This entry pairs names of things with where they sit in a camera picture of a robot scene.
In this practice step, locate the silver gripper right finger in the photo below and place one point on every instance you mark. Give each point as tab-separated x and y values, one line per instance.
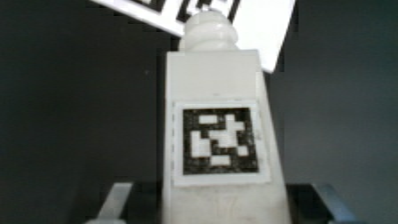
344	216

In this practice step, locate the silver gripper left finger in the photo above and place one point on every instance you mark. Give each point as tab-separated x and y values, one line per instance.
113	207

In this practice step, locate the white table leg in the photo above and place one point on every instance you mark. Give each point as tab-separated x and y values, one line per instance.
223	185

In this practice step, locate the paper sheet with fiducial markers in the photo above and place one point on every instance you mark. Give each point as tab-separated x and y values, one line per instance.
218	24

